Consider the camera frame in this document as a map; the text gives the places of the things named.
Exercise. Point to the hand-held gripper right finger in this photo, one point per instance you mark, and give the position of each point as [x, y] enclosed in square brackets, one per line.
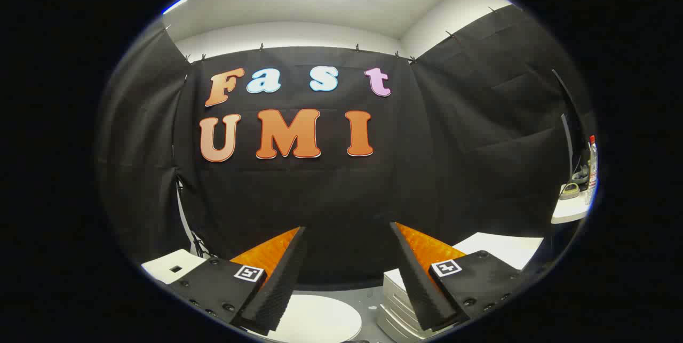
[416, 284]

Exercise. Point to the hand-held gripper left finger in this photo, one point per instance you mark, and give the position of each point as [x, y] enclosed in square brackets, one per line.
[288, 273]

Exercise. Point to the black backdrop cloth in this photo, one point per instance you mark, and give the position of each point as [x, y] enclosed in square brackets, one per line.
[331, 193]

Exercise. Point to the white drawer cabinet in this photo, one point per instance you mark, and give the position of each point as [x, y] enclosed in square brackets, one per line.
[501, 249]

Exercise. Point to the metal backdrop stand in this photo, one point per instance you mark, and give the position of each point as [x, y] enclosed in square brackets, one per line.
[183, 220]

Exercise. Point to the clear bottle with red cap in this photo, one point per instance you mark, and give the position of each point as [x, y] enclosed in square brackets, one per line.
[592, 167]

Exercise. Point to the small ceiling light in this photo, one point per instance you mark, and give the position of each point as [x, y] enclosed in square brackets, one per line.
[175, 5]

